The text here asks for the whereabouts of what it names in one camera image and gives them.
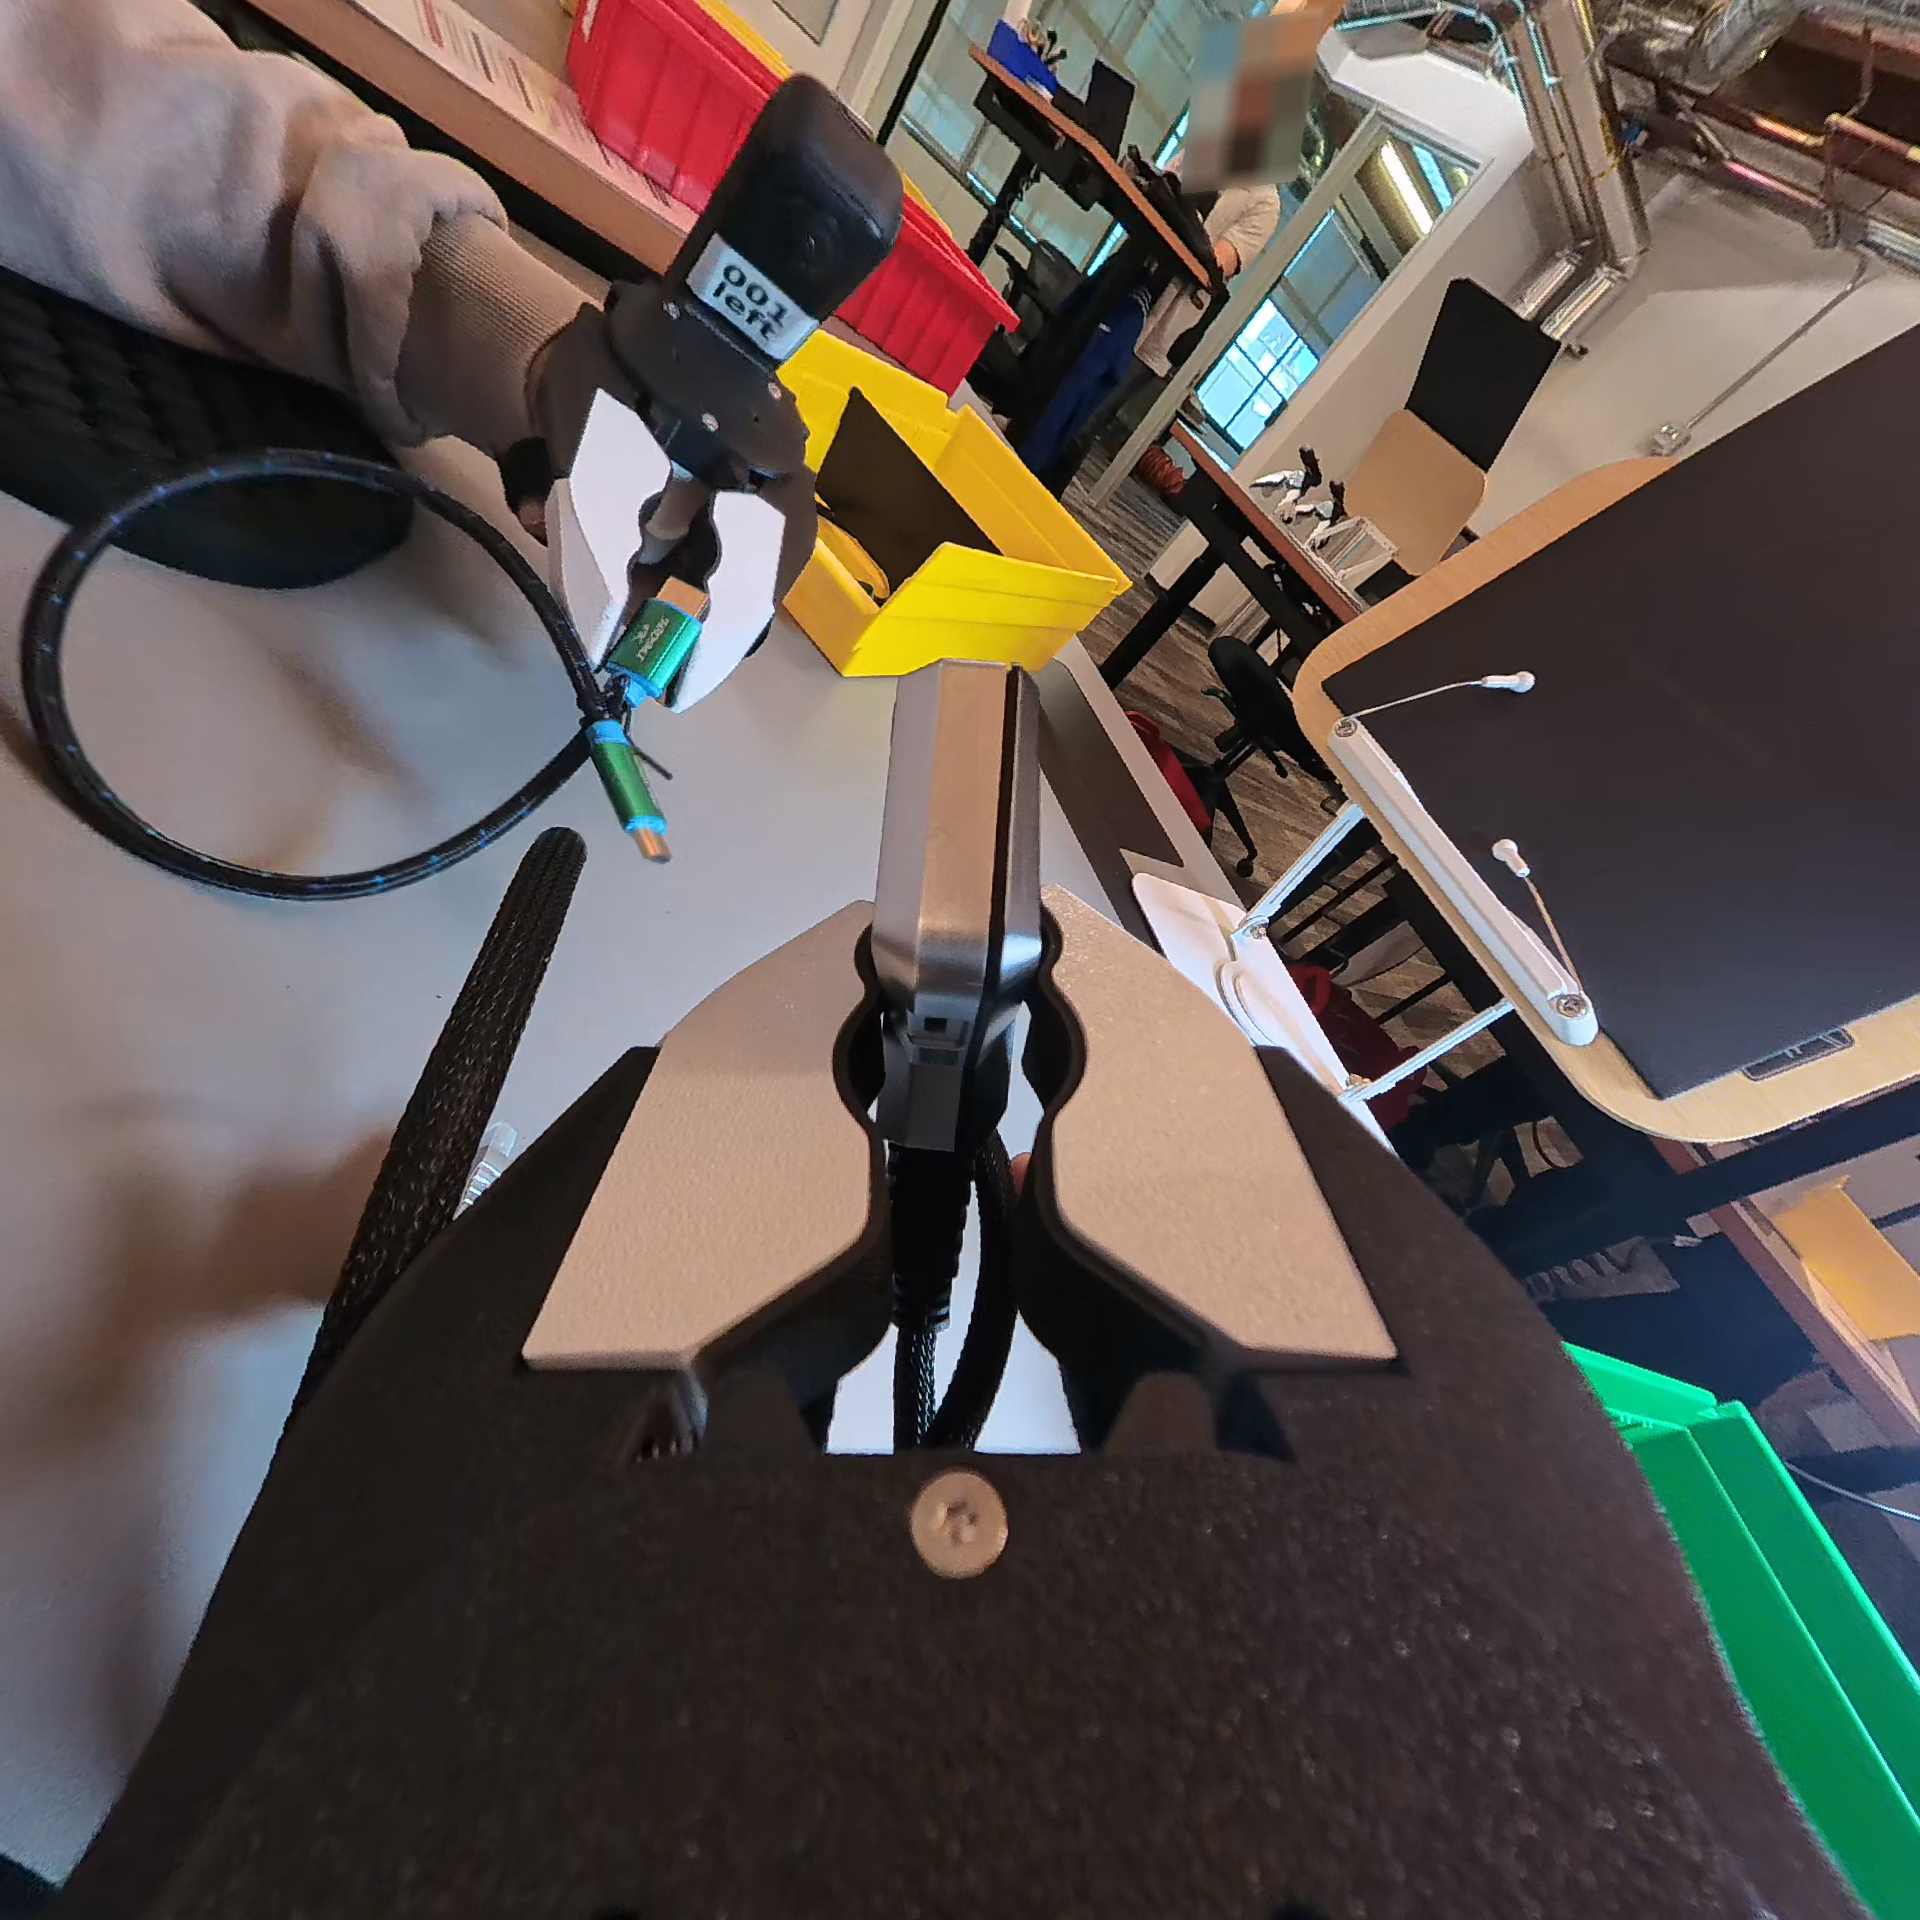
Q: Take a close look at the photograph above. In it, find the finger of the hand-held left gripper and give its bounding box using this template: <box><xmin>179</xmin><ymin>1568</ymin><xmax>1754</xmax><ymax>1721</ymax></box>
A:
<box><xmin>544</xmin><ymin>385</ymin><xmax>684</xmax><ymax>677</ymax></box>
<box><xmin>656</xmin><ymin>478</ymin><xmax>826</xmax><ymax>718</ymax></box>

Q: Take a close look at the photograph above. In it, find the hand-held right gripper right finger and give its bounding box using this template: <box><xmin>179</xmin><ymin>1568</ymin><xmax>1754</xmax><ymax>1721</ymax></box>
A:
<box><xmin>1018</xmin><ymin>884</ymin><xmax>1404</xmax><ymax>1452</ymax></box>

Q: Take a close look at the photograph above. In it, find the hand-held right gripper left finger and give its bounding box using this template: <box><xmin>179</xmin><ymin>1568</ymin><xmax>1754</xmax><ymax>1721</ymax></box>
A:
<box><xmin>520</xmin><ymin>913</ymin><xmax>895</xmax><ymax>1452</ymax></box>

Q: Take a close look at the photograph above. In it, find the yellow plastic bin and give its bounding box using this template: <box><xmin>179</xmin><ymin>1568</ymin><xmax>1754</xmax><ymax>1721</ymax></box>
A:
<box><xmin>772</xmin><ymin>326</ymin><xmax>1135</xmax><ymax>681</ymax></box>

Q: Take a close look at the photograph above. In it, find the green plastic bin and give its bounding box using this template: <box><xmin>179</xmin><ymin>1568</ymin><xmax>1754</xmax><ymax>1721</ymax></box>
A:
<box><xmin>1559</xmin><ymin>1342</ymin><xmax>1920</xmax><ymax>1920</ymax></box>

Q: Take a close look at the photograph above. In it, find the person's left forearm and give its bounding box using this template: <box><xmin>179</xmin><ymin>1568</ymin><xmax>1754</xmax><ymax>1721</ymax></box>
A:
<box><xmin>0</xmin><ymin>0</ymin><xmax>579</xmax><ymax>452</ymax></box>

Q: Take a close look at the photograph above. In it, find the person's left hand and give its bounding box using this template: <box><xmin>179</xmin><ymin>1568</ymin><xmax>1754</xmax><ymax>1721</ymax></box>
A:
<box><xmin>497</xmin><ymin>310</ymin><xmax>613</xmax><ymax>543</ymax></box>

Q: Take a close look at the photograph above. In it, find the black bin divider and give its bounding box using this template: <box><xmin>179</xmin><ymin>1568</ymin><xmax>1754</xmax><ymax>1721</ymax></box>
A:
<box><xmin>816</xmin><ymin>385</ymin><xmax>1000</xmax><ymax>565</ymax></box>

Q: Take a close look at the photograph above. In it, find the black mesh wrist rest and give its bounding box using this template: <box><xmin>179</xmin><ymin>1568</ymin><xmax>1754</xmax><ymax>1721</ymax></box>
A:
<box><xmin>0</xmin><ymin>267</ymin><xmax>413</xmax><ymax>589</ymax></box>

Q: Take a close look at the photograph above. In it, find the black office chair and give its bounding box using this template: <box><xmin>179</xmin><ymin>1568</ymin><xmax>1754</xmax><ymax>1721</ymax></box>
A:
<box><xmin>1201</xmin><ymin>632</ymin><xmax>1345</xmax><ymax>880</ymax></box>

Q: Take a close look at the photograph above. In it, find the tan and black panel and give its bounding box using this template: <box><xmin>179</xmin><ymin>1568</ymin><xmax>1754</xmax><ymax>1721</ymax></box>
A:
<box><xmin>1341</xmin><ymin>277</ymin><xmax>1565</xmax><ymax>575</ymax></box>

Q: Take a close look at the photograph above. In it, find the silver ventilation duct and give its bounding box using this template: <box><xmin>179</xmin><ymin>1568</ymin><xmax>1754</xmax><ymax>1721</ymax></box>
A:
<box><xmin>1477</xmin><ymin>0</ymin><xmax>1920</xmax><ymax>301</ymax></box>

